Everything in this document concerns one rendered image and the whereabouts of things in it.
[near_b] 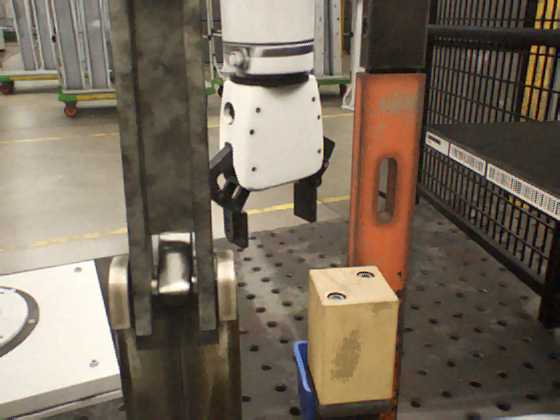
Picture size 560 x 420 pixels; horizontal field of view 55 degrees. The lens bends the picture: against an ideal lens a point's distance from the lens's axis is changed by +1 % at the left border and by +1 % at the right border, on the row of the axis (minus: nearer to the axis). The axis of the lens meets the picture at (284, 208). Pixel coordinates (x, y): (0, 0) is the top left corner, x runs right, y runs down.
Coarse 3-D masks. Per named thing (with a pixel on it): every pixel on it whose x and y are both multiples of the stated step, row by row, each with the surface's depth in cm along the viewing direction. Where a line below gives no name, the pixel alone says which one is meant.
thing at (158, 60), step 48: (144, 0) 22; (192, 0) 21; (144, 48) 22; (192, 48) 22; (144, 96) 23; (192, 96) 22; (144, 144) 23; (192, 144) 22; (144, 192) 23; (192, 192) 23; (144, 240) 23; (144, 288) 23
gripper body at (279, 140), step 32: (224, 96) 49; (256, 96) 47; (288, 96) 49; (224, 128) 50; (256, 128) 48; (288, 128) 50; (320, 128) 53; (256, 160) 49; (288, 160) 51; (320, 160) 54
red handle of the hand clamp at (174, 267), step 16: (160, 240) 25; (176, 240) 25; (192, 240) 26; (160, 256) 25; (176, 256) 25; (192, 256) 25; (160, 272) 24; (176, 272) 24; (192, 272) 25; (160, 288) 24; (176, 288) 24; (192, 288) 24; (176, 304) 24
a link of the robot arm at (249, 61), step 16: (224, 48) 49; (240, 48) 46; (256, 48) 45; (272, 48) 45; (288, 48) 46; (304, 48) 47; (224, 64) 49; (240, 64) 46; (256, 64) 46; (272, 64) 46; (288, 64) 46; (304, 64) 47
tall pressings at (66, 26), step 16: (64, 0) 628; (80, 0) 629; (96, 0) 639; (64, 16) 632; (96, 16) 644; (64, 32) 637; (96, 32) 648; (64, 48) 641; (96, 48) 653; (64, 64) 643; (80, 64) 646; (96, 64) 657; (112, 64) 702; (64, 80) 643; (80, 80) 655; (96, 80) 662
